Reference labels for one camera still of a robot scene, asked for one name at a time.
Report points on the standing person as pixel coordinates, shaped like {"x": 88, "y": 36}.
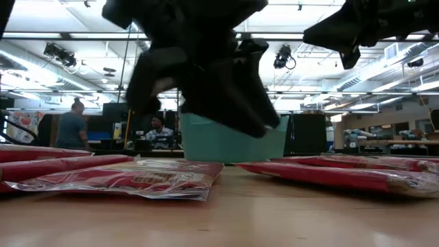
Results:
{"x": 70, "y": 128}

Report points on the seated person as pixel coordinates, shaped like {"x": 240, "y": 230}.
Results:
{"x": 158, "y": 132}

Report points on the colourful floral cloth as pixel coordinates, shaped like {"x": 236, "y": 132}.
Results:
{"x": 25, "y": 121}

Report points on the black ceiling camera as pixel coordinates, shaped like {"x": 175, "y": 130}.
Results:
{"x": 283, "y": 56}

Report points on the black cabinet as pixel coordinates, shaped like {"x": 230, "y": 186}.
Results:
{"x": 308, "y": 133}

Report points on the blue panel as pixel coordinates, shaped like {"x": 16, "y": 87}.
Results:
{"x": 99, "y": 136}

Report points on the wooden workbench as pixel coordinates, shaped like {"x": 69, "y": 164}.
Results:
{"x": 398, "y": 142}

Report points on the small black ceiling fixture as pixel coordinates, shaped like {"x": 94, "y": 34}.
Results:
{"x": 415, "y": 62}

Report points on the white air vent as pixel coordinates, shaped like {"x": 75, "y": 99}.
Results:
{"x": 391, "y": 51}

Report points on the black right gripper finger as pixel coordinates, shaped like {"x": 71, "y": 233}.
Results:
{"x": 350, "y": 57}
{"x": 332, "y": 32}

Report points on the teal plastic basket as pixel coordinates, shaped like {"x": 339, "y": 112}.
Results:
{"x": 219, "y": 144}

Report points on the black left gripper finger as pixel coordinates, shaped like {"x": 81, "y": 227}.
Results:
{"x": 229, "y": 96}
{"x": 151, "y": 79}

